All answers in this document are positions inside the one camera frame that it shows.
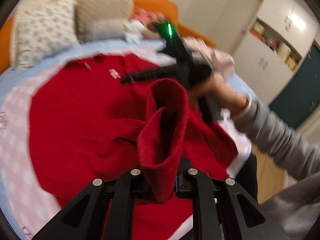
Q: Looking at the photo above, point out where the grey trousers leg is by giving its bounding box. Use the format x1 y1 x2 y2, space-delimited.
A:
261 172 319 239

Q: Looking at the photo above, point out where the pink white plush toy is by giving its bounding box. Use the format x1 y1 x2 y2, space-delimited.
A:
130 9 165 40

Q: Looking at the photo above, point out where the red knit sweater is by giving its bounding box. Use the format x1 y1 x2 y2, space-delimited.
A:
29 54 238 239

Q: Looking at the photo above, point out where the beige patchwork plaid pillow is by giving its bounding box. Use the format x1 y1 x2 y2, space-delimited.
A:
75 0 133 43

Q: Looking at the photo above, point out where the pale pink crumpled garment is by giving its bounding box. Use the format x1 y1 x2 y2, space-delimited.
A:
182 37 235 80

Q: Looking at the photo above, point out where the white blue floral pillow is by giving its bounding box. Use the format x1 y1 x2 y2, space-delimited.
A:
10 0 79 70

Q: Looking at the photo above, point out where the grey sleeved right forearm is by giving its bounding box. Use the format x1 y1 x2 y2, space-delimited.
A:
233 100 319 180

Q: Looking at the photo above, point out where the light blue bed sheet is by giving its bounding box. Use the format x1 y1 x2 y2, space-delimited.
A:
0 38 253 240

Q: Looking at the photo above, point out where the white wardrobe cabinet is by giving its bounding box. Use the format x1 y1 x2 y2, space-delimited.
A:
233 0 318 104

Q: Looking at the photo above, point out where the person's right hand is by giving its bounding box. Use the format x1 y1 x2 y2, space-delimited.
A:
189 74 249 117

